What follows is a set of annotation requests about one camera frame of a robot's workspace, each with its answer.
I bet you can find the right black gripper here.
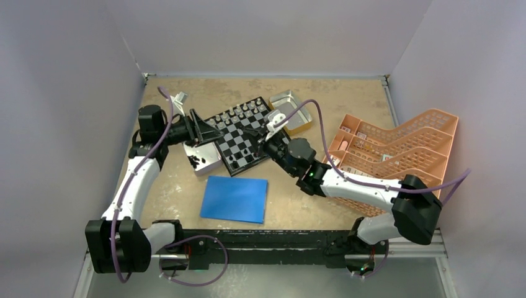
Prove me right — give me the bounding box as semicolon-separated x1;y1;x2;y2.
243;129;298;178

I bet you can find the blue folder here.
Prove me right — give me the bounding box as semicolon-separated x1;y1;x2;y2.
200;176;268;224

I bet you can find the pink eraser in organizer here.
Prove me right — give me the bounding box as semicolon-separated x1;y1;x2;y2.
338;140;349;151

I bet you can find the white chess piece row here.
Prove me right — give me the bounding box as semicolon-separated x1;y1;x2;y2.
205;97;270;133

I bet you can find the black and silver chessboard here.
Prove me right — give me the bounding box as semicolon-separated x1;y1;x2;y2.
204;96;295;178

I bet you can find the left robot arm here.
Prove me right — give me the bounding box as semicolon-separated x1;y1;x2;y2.
85;105;224;278

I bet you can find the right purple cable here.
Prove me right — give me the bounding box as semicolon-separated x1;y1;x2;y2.
274;99;473;281

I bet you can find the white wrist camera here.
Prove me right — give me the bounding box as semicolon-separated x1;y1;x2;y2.
171;91;188;116
265;109;288;141

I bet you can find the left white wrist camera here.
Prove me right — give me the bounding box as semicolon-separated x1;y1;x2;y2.
171;91;188;116

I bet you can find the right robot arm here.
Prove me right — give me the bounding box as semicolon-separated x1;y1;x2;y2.
243;128;443;253

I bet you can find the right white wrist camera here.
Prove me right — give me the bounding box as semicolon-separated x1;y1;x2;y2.
265;109;288;141

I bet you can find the gold rectangular metal tin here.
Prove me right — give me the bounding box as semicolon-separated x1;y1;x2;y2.
269;90;313;136

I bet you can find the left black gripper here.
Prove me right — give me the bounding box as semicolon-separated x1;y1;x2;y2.
159;109;223;147

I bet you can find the pile of black chess pieces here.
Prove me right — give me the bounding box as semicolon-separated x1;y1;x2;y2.
188;155;206;169

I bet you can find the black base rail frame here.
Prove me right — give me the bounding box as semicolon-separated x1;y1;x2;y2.
149;228;447;273

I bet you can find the orange plastic tiered organizer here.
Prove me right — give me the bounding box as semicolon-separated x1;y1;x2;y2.
320;108;460;218

